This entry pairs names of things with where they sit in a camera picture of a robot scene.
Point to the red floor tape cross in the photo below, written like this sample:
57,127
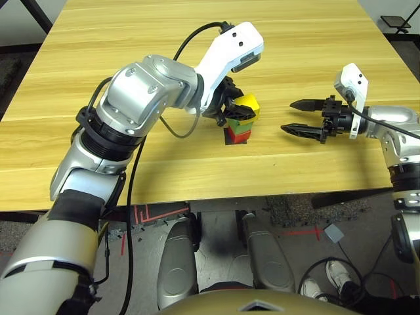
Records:
302,233

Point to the yellow wooden block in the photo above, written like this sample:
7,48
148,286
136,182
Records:
251,101

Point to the red wooden block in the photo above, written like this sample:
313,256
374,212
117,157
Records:
238,136

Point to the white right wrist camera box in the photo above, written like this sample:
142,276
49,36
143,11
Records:
354,78

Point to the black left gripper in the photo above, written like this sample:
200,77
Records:
221,105

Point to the green wooden block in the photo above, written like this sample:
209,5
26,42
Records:
239,126

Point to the red floor tape strip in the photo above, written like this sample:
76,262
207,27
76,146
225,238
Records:
123,244

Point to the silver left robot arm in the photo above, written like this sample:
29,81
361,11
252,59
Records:
138,95

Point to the grey robot left leg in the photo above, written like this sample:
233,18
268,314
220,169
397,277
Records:
177,262

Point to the beige robot torso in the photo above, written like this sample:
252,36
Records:
256,305

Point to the white bystander shoe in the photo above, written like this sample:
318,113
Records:
339,274
311,288

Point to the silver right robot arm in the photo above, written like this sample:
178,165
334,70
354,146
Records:
393,124

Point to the grey robot right leg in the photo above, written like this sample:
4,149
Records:
267,259

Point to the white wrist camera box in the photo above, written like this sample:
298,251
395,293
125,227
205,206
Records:
229,55
354,78

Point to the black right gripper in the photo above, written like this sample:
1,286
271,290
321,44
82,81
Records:
338,118

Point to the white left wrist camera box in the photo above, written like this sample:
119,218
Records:
229,55

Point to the grey robot leg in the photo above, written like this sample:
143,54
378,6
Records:
177,262
267,259

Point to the black diagonal bar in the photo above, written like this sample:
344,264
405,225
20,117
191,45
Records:
37,14

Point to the black stand with flat base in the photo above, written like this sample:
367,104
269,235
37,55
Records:
395,22

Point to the small grey floor box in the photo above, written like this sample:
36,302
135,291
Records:
334,233

